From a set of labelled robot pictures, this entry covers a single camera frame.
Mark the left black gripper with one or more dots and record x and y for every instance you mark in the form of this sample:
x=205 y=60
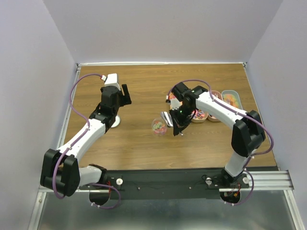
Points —
x=125 y=99

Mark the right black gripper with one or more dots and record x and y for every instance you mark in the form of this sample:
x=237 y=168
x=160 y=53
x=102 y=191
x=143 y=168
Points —
x=179 y=125

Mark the silver metal scoop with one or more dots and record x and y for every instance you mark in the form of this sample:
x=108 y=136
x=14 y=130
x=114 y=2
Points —
x=167 y=118

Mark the clear glass jar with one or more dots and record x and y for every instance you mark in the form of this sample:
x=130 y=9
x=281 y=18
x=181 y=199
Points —
x=159 y=127

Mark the beige tray swirl lollipops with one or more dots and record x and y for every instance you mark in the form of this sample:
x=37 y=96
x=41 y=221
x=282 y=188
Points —
x=199 y=116

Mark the orange tray star candies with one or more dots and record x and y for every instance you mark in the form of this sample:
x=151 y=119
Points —
x=170 y=97

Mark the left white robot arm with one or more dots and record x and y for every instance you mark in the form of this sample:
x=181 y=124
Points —
x=60 y=170

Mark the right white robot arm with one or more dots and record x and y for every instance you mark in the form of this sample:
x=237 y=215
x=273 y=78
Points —
x=248 y=132

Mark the blue tray popsicle candies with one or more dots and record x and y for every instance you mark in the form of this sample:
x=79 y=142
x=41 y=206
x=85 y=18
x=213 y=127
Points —
x=232 y=98

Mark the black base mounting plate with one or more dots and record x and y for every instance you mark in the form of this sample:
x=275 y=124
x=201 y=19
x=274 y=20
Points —
x=207 y=183

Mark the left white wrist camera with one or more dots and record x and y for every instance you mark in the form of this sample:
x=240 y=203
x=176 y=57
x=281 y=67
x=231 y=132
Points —
x=110 y=80

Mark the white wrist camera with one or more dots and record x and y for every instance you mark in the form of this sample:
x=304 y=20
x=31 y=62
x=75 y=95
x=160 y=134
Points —
x=110 y=80
x=175 y=104

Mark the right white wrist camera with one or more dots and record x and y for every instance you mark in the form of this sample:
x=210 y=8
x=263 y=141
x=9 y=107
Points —
x=175 y=104

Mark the aluminium frame rail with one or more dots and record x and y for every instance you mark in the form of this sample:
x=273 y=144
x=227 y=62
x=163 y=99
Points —
x=259 y=180

